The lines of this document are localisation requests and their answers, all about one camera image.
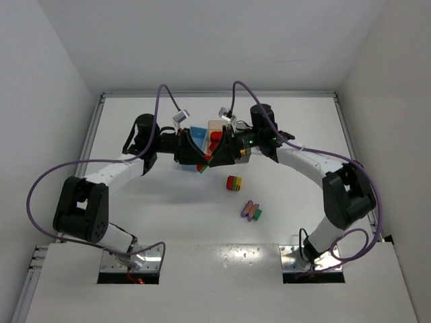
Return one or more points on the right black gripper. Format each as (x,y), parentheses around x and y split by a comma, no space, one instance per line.
(231,145)

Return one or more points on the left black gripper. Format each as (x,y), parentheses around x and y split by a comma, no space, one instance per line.
(180,147)

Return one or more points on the red rounded lego brick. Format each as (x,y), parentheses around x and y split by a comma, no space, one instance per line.
(212,146)

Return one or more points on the red green lego piece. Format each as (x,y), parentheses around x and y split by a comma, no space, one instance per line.
(202,167)

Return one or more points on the purple butterfly lego brick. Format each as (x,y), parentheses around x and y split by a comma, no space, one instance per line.
(249,209)

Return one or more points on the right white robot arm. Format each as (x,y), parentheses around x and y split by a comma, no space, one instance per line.
(348,192)

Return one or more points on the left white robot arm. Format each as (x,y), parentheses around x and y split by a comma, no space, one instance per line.
(83,207)

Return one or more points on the blue rectangular bin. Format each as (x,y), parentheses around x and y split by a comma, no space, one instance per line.
(198,136)

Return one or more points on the grey translucent bin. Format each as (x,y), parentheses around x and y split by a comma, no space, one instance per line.
(244,158)

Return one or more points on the tan translucent bin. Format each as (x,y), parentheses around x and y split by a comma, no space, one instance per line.
(214,125)

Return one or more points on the green number lego brick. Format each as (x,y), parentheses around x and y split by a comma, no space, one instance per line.
(257,214)

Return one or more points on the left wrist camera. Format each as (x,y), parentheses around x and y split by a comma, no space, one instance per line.
(179,117)

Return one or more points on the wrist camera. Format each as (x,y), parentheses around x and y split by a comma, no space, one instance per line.
(228,116)
(179,117)

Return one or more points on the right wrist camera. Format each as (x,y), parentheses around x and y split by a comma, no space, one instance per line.
(228,116)

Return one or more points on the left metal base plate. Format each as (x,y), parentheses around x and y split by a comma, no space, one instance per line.
(145,262)

